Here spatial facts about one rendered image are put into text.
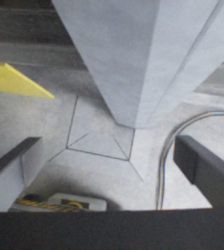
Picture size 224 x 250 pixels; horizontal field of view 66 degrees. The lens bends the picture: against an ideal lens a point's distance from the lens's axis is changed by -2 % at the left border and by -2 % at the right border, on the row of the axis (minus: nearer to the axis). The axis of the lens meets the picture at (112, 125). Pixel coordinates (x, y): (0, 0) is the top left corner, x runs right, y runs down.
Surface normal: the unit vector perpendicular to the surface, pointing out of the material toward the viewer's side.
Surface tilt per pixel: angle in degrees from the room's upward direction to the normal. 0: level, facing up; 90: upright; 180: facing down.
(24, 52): 0
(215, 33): 90
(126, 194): 0
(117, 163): 10
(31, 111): 0
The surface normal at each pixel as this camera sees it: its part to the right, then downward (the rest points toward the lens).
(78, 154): -0.14, 0.04
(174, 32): 0.03, 0.99
